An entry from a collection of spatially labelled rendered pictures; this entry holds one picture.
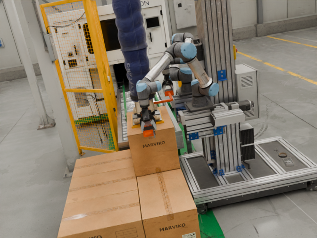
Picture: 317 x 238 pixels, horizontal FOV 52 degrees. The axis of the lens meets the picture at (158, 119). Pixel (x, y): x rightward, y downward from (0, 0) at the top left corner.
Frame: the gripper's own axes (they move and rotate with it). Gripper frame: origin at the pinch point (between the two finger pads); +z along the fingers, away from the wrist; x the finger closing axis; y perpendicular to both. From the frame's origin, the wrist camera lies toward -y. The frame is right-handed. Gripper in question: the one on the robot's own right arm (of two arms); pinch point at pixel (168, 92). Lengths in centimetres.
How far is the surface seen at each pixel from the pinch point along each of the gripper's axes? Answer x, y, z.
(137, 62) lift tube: -26, 40, -41
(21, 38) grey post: -216, -281, -60
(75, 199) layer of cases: -95, 79, 54
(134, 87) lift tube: -32, 38, -20
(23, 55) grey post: -221, -281, -29
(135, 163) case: -42, 61, 40
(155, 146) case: -22, 60, 28
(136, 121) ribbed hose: -35, 49, 6
